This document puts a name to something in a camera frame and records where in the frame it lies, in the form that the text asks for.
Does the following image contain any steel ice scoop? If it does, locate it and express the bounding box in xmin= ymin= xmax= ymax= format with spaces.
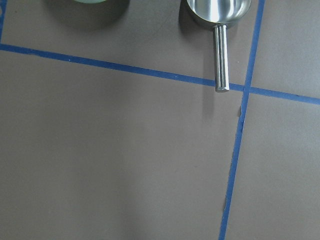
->
xmin=186 ymin=0 xmax=252 ymax=93

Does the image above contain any green bowl of ice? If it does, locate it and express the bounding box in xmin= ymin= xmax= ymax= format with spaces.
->
xmin=74 ymin=0 xmax=106 ymax=4

